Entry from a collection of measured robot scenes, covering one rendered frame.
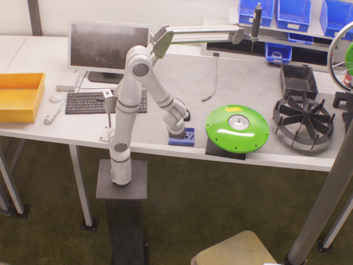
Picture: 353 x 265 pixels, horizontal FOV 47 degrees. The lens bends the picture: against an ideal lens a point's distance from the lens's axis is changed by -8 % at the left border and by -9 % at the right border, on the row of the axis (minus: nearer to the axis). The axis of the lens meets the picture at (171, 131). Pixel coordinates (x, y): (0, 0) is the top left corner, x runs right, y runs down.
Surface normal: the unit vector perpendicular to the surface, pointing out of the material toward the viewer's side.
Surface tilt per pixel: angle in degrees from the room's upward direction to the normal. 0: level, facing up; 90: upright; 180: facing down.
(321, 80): 0
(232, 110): 11
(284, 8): 90
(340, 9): 90
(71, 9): 90
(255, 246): 0
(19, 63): 0
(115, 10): 90
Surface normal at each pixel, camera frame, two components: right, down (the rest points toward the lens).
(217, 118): -0.25, -0.73
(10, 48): 0.04, -0.70
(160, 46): 0.36, 0.68
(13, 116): 0.00, 0.76
